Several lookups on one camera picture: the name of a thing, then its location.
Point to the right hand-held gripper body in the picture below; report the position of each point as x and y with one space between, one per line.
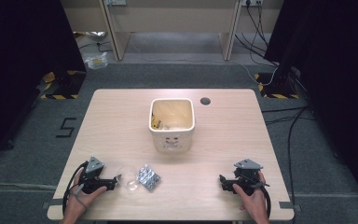
247 164

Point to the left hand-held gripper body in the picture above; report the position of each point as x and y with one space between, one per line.
93 165

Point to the clear plastic cup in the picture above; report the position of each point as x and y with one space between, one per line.
127 179

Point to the cream square bin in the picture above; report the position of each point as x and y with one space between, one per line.
172 140

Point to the person's right hand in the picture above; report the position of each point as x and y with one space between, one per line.
254 203

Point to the person's left hand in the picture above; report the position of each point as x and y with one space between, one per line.
77 202

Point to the grey tape strip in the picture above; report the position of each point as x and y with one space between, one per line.
289 205
51 204

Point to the yellow wrapper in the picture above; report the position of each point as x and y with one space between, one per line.
155 123

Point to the striped-edged black stand base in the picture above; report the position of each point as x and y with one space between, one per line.
276 87
63 85

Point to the clear plastic bag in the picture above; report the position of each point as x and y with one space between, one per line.
96 61

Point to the black curtain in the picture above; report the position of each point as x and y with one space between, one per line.
338 77
18 62

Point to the crumpled silver foil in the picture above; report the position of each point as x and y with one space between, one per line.
90 34

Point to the white wall socket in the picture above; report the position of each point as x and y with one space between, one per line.
252 2
115 2

